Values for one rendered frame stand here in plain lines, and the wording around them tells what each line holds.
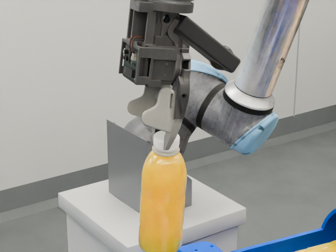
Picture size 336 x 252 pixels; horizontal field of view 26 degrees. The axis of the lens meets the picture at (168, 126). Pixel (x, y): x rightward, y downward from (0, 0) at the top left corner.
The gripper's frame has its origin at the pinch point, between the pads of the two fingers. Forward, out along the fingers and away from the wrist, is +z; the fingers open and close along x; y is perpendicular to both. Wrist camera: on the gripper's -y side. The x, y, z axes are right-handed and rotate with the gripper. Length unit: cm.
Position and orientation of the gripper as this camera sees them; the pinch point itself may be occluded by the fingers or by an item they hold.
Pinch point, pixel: (165, 136)
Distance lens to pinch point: 107.9
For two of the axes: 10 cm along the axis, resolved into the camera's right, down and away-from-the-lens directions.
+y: -9.1, 0.0, -4.0
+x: 3.9, 2.9, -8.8
